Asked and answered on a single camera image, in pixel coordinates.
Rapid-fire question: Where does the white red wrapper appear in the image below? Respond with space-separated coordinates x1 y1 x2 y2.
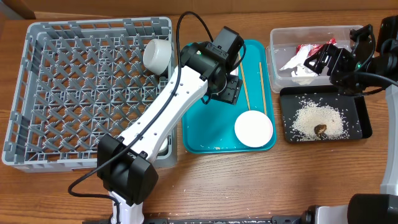
274 44 330 86

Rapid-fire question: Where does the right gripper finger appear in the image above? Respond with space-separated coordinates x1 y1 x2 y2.
304 59 323 77
307 45 330 62

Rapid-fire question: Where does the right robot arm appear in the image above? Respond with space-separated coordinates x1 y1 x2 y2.
298 16 397 224

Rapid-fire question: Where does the black tray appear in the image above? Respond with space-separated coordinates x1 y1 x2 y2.
279 85 373 143

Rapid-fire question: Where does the large white plate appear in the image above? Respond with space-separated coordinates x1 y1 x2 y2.
230 67 239 76

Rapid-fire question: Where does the teal serving tray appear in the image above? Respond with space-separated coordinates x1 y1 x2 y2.
182 40 277 154

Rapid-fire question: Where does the wooden chopstick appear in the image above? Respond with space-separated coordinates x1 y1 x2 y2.
239 61 251 110
259 62 267 115

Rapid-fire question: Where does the grey plastic dish rack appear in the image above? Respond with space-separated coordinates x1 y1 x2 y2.
2 17 175 172

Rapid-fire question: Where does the white rice pile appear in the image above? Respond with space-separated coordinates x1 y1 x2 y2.
286 99 363 142

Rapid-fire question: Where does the small white pink plate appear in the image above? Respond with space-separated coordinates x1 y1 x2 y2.
234 110 274 147

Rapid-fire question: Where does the white cup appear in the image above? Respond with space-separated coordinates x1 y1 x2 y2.
158 137 169 156

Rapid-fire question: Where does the clear plastic bin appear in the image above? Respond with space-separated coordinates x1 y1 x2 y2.
266 25 362 93

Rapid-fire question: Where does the grey bowl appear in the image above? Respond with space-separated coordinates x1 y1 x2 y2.
143 39 172 75

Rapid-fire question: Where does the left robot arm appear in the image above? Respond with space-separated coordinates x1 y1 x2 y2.
97 27 246 223

